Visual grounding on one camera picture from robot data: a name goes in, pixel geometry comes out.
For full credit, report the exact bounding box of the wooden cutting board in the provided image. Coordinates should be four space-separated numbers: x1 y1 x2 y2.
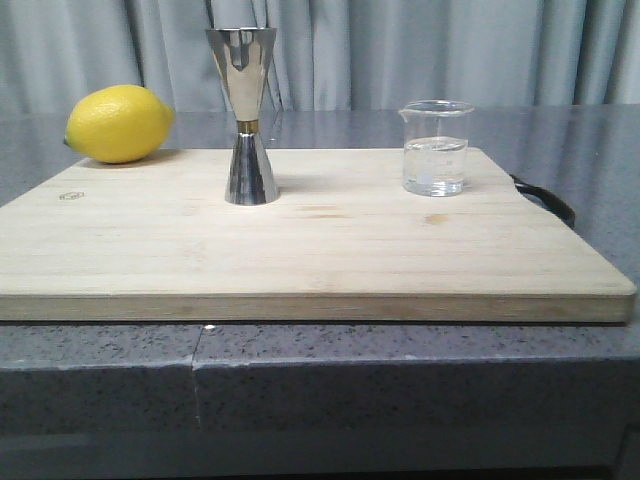
1 148 636 322

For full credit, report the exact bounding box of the black board handle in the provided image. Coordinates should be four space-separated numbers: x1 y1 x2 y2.
510 174 576 229

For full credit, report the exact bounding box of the yellow lemon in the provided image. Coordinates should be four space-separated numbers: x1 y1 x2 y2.
64 84 174 164

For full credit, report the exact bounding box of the steel double jigger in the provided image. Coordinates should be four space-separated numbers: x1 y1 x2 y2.
206 27 279 206

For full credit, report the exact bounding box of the grey curtain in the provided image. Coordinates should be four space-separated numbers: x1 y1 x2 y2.
1 1 639 117

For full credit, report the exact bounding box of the glass beaker with liquid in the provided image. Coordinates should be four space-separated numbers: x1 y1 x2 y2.
399 99 474 197

